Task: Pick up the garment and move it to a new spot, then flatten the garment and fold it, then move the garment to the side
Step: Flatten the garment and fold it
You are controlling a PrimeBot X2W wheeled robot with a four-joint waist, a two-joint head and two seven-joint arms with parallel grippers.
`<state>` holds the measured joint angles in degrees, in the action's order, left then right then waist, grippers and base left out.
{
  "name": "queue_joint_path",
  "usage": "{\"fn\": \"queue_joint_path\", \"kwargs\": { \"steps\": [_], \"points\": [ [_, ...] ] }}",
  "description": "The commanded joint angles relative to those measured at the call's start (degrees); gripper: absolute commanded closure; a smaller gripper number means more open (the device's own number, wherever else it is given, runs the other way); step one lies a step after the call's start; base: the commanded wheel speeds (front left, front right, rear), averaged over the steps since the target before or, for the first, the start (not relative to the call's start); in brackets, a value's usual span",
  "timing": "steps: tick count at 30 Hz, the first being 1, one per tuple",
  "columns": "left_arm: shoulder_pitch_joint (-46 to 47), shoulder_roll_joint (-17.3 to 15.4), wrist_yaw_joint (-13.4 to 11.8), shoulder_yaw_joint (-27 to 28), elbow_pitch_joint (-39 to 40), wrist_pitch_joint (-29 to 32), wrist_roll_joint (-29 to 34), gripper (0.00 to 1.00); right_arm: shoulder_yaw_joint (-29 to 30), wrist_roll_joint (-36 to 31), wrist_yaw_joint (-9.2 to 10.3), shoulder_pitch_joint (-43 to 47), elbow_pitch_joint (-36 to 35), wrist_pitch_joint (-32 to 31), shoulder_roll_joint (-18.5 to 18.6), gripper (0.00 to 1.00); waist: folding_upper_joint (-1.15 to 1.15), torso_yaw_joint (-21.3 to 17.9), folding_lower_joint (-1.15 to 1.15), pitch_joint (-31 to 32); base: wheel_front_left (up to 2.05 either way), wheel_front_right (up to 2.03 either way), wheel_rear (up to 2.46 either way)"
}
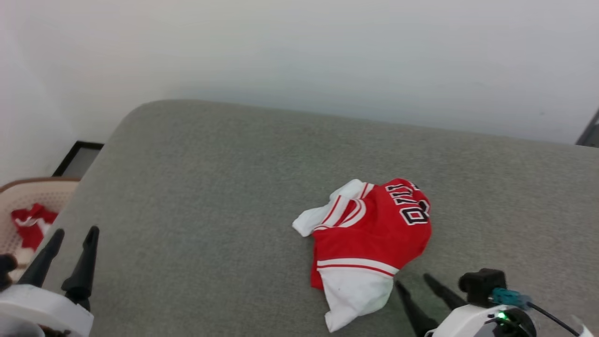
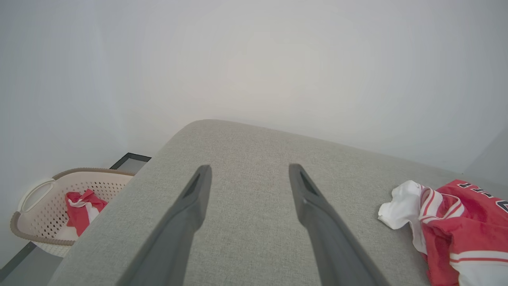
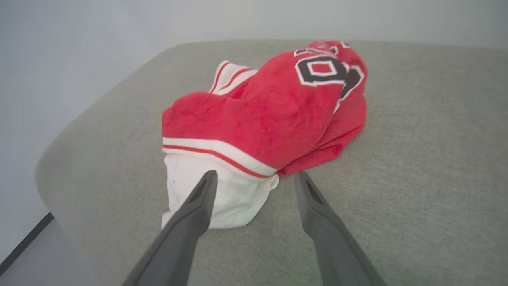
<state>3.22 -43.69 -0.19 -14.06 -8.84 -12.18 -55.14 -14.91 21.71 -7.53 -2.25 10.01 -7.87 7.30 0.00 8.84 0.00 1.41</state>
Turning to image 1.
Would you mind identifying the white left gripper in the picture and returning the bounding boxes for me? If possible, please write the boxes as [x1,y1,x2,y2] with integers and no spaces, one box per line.
[0,226,100,337]

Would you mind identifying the red garment in basket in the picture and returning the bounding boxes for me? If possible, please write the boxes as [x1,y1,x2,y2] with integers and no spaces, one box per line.
[11,203,58,251]

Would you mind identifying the beige laundry basket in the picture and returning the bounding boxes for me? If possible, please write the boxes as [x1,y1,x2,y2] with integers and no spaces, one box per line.
[0,177,81,281]

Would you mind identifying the red and white jersey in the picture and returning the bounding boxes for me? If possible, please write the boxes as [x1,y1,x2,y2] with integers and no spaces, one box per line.
[292,178,432,333]

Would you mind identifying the white cable label tag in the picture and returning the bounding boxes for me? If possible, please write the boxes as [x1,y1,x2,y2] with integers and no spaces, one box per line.
[570,315,596,337]

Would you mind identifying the black framed panel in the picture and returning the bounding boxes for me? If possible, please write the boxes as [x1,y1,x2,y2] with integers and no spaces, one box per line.
[52,140,104,178]

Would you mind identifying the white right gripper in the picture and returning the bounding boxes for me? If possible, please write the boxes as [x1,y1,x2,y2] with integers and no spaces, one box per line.
[394,273,539,337]

